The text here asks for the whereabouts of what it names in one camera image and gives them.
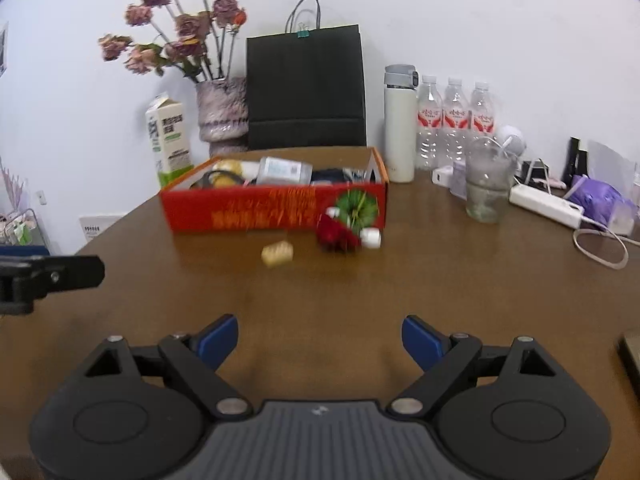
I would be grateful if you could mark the clear bottle white label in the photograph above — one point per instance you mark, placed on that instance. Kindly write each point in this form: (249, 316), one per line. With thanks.
(282, 170)

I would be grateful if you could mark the red artificial flower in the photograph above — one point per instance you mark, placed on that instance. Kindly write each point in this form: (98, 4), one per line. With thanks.
(337, 235)

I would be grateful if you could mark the white wall switch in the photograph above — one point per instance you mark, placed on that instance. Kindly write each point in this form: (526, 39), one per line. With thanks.
(41, 197)

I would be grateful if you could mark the yellow white plush toy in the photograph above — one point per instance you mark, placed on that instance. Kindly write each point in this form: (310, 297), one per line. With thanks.
(232, 166)

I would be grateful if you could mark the translucent white box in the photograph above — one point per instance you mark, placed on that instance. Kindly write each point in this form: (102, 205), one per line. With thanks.
(610, 160)

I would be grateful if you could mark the dark blue zip case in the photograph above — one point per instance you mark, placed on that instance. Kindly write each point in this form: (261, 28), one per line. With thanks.
(330, 175)

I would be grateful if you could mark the white power strip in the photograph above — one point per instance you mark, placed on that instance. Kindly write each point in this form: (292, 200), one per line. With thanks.
(542, 202)

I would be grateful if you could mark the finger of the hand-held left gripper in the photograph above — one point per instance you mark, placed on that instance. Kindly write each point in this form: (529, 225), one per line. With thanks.
(25, 251)
(65, 272)

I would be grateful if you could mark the black smartphone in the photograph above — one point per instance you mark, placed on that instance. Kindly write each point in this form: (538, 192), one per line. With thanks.
(631, 355)

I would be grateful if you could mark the white wall panel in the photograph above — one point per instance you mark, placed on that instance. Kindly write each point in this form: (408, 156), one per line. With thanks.
(97, 227)

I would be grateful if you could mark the pink ceramic vase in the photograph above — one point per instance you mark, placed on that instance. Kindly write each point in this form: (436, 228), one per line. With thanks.
(222, 110)

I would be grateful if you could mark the white charger adapter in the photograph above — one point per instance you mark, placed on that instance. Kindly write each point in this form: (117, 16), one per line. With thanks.
(442, 176)

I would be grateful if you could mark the black paper bag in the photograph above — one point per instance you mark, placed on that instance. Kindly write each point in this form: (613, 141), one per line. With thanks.
(305, 90)

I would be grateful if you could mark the red cardboard box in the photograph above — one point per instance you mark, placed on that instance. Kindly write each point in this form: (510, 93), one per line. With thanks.
(250, 210)

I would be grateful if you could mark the white round camera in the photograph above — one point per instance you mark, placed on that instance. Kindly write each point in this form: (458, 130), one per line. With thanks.
(512, 137)

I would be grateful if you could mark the clear water bottle red label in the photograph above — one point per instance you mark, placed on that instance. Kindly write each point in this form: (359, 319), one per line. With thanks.
(456, 115)
(429, 115)
(482, 115)

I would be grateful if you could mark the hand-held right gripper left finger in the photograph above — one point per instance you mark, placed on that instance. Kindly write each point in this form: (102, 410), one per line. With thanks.
(217, 340)

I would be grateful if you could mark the white thermos bottle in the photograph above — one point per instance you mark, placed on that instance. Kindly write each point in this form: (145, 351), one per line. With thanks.
(400, 130)

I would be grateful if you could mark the small yellow box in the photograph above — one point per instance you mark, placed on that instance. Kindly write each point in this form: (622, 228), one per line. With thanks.
(276, 253)

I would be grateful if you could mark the small white cap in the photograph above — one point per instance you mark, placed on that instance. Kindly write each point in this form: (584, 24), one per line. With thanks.
(371, 238)

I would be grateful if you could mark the black slim box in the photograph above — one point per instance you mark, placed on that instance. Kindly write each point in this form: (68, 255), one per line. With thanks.
(572, 160)

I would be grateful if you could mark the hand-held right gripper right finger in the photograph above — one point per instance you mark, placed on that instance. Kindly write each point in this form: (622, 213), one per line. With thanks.
(422, 342)

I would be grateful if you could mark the black power adapter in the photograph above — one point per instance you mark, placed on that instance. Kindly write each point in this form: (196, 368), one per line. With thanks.
(530, 170)

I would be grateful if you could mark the wall poster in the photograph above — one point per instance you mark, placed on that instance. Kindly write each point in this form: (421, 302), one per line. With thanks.
(3, 50)

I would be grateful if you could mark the dried rose bouquet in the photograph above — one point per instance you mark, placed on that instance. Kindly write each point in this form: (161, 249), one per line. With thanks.
(190, 25)

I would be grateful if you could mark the white green milk carton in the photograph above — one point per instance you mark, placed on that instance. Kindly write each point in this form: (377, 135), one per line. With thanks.
(172, 135)

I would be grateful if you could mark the purple wall sticker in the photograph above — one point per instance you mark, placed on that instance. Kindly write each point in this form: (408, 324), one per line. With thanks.
(12, 185)

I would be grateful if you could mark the wooden desk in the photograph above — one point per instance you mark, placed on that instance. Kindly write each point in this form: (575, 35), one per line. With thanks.
(320, 285)

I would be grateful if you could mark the clear glass cup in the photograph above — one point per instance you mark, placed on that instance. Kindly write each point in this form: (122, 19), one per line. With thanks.
(487, 200)

